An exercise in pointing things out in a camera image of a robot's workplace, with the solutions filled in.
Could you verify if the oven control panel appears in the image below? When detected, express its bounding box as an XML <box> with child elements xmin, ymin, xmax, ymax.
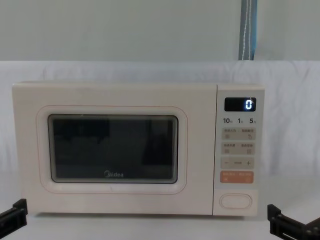
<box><xmin>216</xmin><ymin>87</ymin><xmax>264</xmax><ymax>216</ymax></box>

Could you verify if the white table cloth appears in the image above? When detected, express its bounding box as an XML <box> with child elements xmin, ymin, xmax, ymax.
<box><xmin>0</xmin><ymin>198</ymin><xmax>320</xmax><ymax>240</ymax></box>

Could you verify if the cream microwave oven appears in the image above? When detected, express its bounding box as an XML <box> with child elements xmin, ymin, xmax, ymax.
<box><xmin>11</xmin><ymin>81</ymin><xmax>266</xmax><ymax>221</ymax></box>

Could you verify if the pale smooth curtain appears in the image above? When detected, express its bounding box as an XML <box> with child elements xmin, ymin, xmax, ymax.
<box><xmin>0</xmin><ymin>0</ymin><xmax>320</xmax><ymax>63</ymax></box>

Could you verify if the grey striped post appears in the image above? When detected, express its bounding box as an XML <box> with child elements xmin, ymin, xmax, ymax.
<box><xmin>238</xmin><ymin>0</ymin><xmax>259</xmax><ymax>61</ymax></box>

